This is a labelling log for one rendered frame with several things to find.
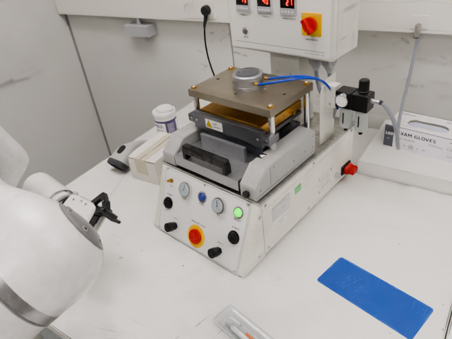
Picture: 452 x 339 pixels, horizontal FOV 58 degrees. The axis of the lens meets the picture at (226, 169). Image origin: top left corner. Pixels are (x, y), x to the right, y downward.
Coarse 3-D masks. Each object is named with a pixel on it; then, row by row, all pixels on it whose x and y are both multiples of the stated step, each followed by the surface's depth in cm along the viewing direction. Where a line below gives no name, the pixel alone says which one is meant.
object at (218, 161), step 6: (186, 144) 103; (186, 150) 102; (192, 150) 100; (198, 150) 100; (204, 150) 99; (186, 156) 104; (192, 156) 101; (198, 156) 100; (204, 156) 98; (210, 156) 97; (216, 156) 96; (210, 162) 98; (216, 162) 96; (222, 162) 94; (228, 162) 95; (222, 168) 95; (228, 168) 96; (228, 174) 96
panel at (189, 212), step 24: (168, 168) 111; (168, 192) 112; (192, 192) 106; (216, 192) 101; (168, 216) 113; (192, 216) 107; (216, 216) 101; (240, 216) 96; (216, 240) 102; (240, 240) 97
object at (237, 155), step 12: (192, 144) 111; (204, 144) 108; (216, 144) 104; (228, 144) 101; (180, 156) 106; (228, 156) 103; (240, 156) 100; (252, 156) 102; (192, 168) 104; (204, 168) 100; (216, 168) 99; (240, 168) 98; (216, 180) 100; (228, 180) 96; (240, 180) 95
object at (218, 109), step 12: (204, 108) 108; (216, 108) 107; (228, 108) 106; (288, 108) 102; (300, 108) 107; (240, 120) 100; (252, 120) 99; (264, 120) 98; (276, 120) 100; (288, 120) 104
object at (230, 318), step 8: (224, 312) 88; (232, 312) 88; (240, 312) 88; (216, 320) 86; (224, 320) 86; (232, 320) 86; (240, 320) 86; (248, 320) 86; (224, 328) 85; (232, 328) 84; (240, 328) 84; (248, 328) 84; (256, 328) 84; (232, 336) 83; (240, 336) 83; (248, 336) 82; (256, 336) 82; (264, 336) 82
